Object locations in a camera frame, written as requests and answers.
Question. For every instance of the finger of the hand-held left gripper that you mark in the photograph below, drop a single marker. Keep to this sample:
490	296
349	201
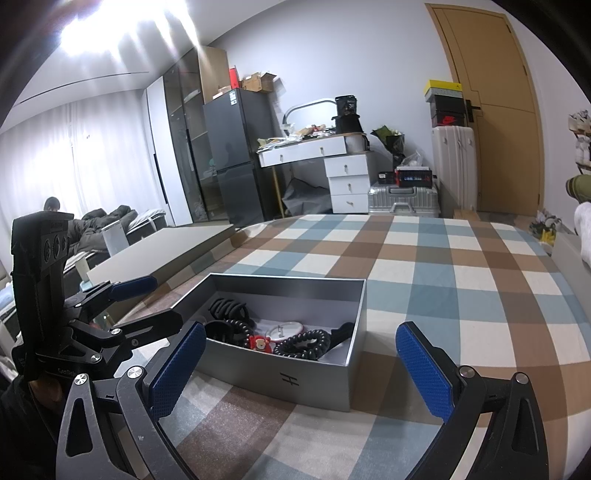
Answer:
134	287
152	325

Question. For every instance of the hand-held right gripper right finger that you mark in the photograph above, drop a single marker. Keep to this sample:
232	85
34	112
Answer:
425	374

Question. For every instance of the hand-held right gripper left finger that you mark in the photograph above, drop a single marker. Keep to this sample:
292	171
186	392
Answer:
178	369

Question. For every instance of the silver cardboard box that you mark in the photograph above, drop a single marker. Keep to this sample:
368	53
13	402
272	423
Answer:
231	364

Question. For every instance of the ribbed black claw hair clip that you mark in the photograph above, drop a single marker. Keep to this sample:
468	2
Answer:
221	309

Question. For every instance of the long black banana hair clip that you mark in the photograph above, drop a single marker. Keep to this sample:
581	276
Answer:
344	332

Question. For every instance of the round silver pin badge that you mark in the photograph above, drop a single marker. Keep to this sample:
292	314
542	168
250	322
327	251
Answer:
286	330

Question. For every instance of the person's left forearm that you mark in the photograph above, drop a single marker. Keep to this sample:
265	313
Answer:
23	429

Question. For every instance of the person's left hand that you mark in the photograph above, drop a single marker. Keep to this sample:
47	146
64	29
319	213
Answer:
46	392

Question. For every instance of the grey box lid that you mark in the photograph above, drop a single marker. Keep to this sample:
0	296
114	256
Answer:
161	254

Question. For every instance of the white rectangular appliance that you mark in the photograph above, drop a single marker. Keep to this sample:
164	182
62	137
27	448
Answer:
113	237

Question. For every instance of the white grey mattress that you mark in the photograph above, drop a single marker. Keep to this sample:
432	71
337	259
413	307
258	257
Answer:
147	224

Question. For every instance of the dark puffer jacket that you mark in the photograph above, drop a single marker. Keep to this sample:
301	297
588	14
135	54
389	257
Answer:
97	226

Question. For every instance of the checkered brown blue blanket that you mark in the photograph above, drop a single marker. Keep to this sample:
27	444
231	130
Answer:
415	277

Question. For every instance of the white curtain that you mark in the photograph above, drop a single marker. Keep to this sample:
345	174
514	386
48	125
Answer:
69	152

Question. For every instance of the dark glass door cabinet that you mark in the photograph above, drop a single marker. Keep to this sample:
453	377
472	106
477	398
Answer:
184	138

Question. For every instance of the flat cardboard piece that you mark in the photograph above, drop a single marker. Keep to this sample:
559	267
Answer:
466	214

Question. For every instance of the dark grey refrigerator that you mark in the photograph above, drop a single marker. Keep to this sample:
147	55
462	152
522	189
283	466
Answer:
235	152

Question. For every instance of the silver ribbed suitcase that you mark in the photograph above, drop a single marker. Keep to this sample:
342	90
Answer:
401	199

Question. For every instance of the white yellow sneakers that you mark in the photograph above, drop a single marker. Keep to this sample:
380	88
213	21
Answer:
545	228

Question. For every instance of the beige bed side panel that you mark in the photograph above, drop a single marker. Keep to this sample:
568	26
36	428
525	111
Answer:
570	251

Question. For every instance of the dark grey cloth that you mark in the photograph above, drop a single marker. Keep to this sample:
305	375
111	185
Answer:
304	196

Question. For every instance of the black red flat box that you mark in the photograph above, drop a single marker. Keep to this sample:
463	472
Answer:
414	177

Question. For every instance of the small black box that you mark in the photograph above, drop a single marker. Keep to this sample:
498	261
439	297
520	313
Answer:
385	176

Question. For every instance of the white vanity desk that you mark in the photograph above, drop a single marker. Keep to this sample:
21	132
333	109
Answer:
346	184

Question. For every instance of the white ribbed suitcase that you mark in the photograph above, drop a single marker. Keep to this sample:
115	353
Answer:
455	166

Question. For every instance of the white folded blanket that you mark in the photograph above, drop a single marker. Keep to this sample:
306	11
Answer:
582	230

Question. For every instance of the clear plastic bag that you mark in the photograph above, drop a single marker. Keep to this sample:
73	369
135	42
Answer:
411	160

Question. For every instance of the clutter of papers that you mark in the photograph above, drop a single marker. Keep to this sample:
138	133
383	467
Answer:
295	136

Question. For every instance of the tall flat cardboard sheet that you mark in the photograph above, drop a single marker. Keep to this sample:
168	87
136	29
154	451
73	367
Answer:
214	69

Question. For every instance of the dark wrapped flower bouquet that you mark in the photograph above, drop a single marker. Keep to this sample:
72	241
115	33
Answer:
390	141

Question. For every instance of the open cardboard box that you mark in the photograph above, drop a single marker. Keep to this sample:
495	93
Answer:
258	83

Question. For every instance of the white ribbed bin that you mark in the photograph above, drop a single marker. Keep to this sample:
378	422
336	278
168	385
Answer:
355	143

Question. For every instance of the olive green folded blanket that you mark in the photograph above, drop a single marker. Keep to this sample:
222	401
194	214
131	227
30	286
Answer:
579	188

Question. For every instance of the oval vanity mirror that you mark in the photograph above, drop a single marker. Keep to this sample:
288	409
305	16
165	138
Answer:
307	113

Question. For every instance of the metal shoe rack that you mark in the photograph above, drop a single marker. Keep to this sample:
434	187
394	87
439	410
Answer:
579	168

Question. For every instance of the black container stack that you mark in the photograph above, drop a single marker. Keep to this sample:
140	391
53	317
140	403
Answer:
347	117

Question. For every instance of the wooden door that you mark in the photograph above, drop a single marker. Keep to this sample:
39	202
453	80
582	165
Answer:
503	115

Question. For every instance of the grey shoe box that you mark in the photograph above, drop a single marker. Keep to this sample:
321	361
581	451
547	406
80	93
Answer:
444	101

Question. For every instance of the row of shoes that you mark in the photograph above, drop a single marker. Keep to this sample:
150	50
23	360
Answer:
581	124

